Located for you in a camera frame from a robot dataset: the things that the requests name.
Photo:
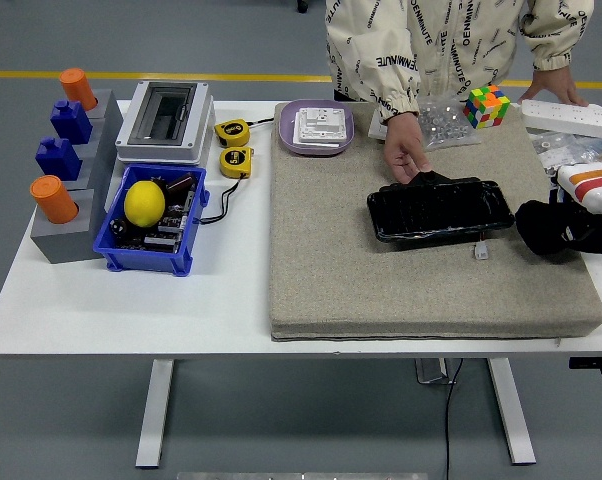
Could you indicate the clear bags of small parts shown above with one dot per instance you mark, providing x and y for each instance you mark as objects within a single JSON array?
[{"x": 566, "y": 147}]

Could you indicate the black round capacitor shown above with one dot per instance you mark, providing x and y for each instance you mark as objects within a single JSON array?
[{"x": 118, "y": 226}]

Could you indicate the yellow lemon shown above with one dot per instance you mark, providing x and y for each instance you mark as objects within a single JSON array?
[{"x": 144, "y": 204}]

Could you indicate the clear bag of metal nuts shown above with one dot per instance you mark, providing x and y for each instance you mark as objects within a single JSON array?
[{"x": 446, "y": 125}]

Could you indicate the grey stepped block holder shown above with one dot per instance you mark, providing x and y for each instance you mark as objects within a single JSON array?
[{"x": 66, "y": 245}]

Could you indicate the person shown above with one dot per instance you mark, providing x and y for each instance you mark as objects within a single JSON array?
[{"x": 441, "y": 40}]

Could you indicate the purple tray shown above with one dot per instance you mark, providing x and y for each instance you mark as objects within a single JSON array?
[{"x": 287, "y": 135}]

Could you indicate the black table controller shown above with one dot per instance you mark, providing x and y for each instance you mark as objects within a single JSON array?
[{"x": 591, "y": 363}]

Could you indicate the black chair wheel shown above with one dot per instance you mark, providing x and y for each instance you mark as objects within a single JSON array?
[{"x": 302, "y": 5}]

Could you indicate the person's left hand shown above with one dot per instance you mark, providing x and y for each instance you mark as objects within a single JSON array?
[{"x": 556, "y": 84}]

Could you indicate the white socket plate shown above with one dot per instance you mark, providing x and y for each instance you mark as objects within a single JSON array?
[{"x": 321, "y": 125}]

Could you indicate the black glossy panel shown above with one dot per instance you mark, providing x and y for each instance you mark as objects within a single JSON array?
[{"x": 431, "y": 210}]

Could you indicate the colourful puzzle cube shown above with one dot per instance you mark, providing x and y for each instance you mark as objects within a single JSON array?
[{"x": 486, "y": 107}]

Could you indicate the grey-white electrical enclosure box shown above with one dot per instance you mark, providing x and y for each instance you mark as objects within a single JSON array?
[{"x": 126, "y": 150}]

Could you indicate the white table leg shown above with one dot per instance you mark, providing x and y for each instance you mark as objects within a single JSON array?
[
  {"x": 153, "y": 415},
  {"x": 513, "y": 415}
]

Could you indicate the yellow tape measure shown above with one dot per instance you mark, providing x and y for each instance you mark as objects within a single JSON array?
[
  {"x": 236, "y": 162},
  {"x": 231, "y": 132}
]

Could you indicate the person's right hand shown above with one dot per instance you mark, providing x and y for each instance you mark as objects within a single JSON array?
[{"x": 403, "y": 147}]

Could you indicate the white power strip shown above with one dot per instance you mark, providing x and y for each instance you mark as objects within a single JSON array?
[{"x": 556, "y": 112}]

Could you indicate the circuit boards pile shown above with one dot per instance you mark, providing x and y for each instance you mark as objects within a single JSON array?
[{"x": 173, "y": 220}]

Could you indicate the blue plastic bin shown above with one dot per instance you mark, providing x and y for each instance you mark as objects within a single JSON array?
[{"x": 146, "y": 260}]

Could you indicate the grey-brown mat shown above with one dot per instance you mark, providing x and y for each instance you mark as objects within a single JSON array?
[{"x": 381, "y": 300}]

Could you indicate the grey control box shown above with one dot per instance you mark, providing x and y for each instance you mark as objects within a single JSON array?
[{"x": 431, "y": 372}]

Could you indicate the orange cylinder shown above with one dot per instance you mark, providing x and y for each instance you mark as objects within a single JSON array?
[
  {"x": 53, "y": 200},
  {"x": 77, "y": 89}
]

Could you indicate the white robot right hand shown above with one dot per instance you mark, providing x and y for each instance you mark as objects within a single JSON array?
[{"x": 596, "y": 190}]

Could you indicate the blue plastic block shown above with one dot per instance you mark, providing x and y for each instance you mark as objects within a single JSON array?
[
  {"x": 71, "y": 122},
  {"x": 58, "y": 160}
]

